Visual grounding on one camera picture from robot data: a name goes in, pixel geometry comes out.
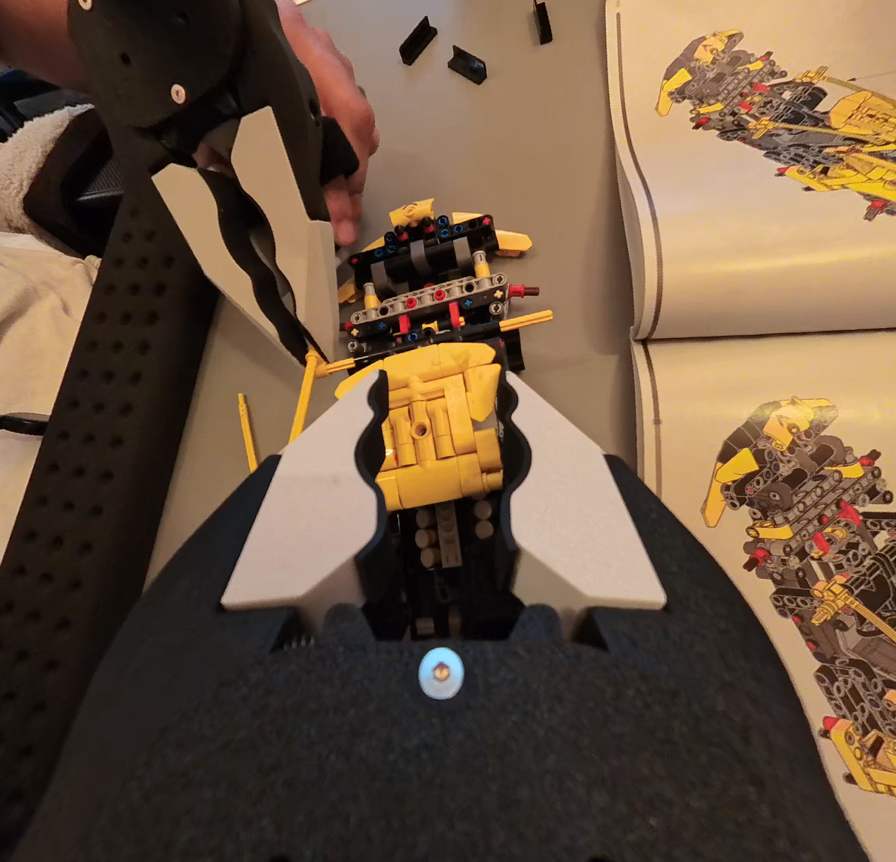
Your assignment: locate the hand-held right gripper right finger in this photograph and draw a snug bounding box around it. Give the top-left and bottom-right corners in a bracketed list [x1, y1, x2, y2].
[493, 369, 667, 639]

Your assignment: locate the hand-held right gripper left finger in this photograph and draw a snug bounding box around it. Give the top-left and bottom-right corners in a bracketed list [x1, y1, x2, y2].
[220, 369, 410, 639]

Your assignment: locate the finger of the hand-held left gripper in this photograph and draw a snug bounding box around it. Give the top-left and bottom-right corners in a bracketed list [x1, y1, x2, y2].
[151, 164, 310, 364]
[230, 105, 340, 360]

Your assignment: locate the yellow axle with black connector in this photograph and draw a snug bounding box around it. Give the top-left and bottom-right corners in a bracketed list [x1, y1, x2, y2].
[288, 347, 331, 446]

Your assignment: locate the yellow toy brick car model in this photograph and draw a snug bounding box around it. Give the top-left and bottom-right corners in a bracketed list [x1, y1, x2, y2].
[335, 197, 554, 639]

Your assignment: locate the instruction booklet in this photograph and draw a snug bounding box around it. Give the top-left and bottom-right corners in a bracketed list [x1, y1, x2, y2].
[603, 0, 896, 862]

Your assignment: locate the person's left forearm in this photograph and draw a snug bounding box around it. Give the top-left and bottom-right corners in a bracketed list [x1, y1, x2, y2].
[0, 0, 92, 89]

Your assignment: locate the person's left hand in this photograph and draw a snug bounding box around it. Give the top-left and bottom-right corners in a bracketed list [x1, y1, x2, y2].
[275, 0, 382, 248]

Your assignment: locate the thin yellow axle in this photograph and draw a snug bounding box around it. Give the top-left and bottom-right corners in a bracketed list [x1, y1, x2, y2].
[238, 393, 259, 474]

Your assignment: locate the black office chair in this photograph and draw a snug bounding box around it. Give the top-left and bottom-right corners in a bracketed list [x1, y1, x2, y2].
[21, 106, 127, 261]

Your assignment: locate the white fleece cloth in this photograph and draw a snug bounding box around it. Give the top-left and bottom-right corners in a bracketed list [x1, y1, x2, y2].
[0, 105, 95, 236]

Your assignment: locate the person's white shirt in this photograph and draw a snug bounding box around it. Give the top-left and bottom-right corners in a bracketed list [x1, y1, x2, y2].
[0, 232, 99, 548]

